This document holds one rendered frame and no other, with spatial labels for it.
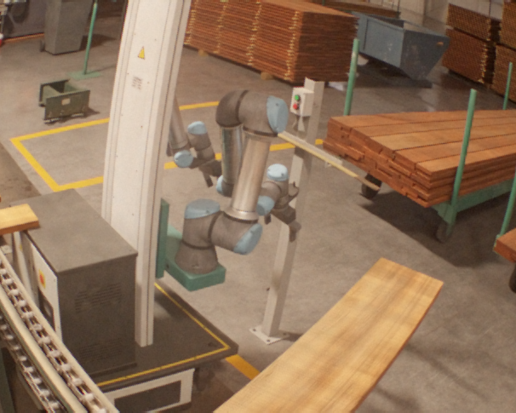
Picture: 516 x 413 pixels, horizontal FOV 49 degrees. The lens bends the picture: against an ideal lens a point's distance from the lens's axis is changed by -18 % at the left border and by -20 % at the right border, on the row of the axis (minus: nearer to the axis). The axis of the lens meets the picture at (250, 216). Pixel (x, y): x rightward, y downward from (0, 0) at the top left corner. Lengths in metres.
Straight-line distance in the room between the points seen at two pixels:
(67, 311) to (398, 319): 1.08
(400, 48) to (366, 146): 5.08
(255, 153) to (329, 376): 0.86
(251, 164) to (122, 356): 0.85
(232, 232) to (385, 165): 2.21
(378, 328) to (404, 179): 2.42
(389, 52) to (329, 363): 8.05
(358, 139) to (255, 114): 2.35
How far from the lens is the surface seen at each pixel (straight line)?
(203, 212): 2.30
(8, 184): 4.78
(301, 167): 2.95
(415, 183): 4.20
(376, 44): 9.68
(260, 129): 2.18
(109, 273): 2.21
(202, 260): 2.37
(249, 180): 2.23
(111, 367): 2.46
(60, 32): 9.12
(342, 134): 4.56
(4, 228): 2.30
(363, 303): 2.01
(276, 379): 1.63
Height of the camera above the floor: 1.95
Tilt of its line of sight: 26 degrees down
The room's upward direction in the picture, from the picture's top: 9 degrees clockwise
